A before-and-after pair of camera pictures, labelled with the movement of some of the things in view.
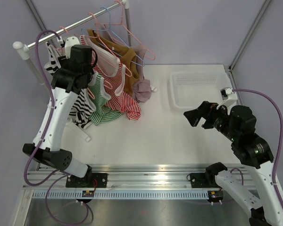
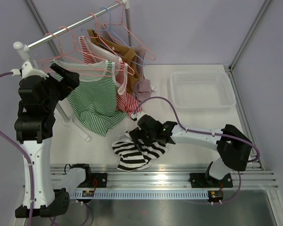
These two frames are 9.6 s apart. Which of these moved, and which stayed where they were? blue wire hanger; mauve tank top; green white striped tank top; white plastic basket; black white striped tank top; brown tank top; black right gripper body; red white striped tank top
Moved: black right gripper body; red white striped tank top; green white striped tank top; black white striped tank top
Stayed: white plastic basket; blue wire hanger; mauve tank top; brown tank top
